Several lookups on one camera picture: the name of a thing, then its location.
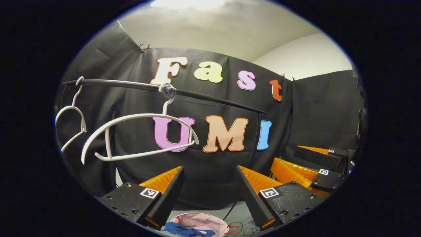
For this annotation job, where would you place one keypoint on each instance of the pink laundry hamper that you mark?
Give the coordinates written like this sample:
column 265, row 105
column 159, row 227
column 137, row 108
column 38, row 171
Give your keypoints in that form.
column 204, row 220

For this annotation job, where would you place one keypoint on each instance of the white plastic hanger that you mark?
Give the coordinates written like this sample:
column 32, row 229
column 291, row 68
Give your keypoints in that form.
column 138, row 116
column 84, row 126

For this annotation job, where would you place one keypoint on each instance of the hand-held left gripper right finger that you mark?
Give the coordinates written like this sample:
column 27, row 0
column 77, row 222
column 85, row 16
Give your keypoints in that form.
column 250, row 197

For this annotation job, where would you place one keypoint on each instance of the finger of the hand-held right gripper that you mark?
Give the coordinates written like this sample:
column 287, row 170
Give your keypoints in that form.
column 315, row 157
column 329, row 180

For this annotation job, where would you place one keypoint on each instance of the black backdrop cloth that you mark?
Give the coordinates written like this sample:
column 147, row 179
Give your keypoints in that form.
column 312, row 115

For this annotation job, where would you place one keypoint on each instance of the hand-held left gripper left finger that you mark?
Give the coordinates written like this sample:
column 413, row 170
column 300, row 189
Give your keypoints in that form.
column 169, row 197

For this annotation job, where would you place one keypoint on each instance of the blue shirt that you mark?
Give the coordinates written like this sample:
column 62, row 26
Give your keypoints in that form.
column 184, row 230

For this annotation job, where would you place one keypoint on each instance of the black clothes rail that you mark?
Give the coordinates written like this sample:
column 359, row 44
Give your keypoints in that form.
column 210, row 99

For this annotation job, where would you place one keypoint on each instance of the clear tape wad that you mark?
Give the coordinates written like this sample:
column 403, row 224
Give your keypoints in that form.
column 167, row 89

